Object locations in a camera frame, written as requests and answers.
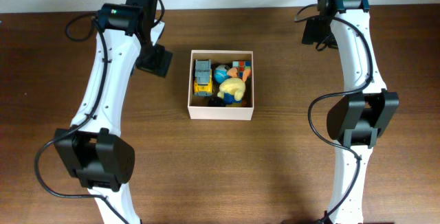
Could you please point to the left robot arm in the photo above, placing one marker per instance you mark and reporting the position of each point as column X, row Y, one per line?
column 91, row 149

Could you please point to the beige cardboard box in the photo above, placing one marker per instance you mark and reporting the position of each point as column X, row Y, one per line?
column 198, row 106

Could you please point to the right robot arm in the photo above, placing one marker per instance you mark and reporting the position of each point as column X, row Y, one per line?
column 365, row 105

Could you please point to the black round speaker puck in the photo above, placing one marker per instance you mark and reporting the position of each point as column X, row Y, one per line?
column 216, row 102

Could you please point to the multicoloured puzzle cube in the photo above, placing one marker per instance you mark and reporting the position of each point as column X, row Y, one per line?
column 241, row 66

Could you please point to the yellow plush bear toy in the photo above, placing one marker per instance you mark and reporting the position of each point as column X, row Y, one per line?
column 232, row 90

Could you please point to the blue toy ball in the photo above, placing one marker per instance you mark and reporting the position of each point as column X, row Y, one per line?
column 221, row 73

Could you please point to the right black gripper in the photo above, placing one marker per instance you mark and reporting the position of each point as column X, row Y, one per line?
column 311, row 33

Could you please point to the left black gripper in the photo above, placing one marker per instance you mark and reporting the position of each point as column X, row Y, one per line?
column 156, row 66

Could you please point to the yellow grey toy truck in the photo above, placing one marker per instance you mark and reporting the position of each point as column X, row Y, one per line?
column 202, row 85

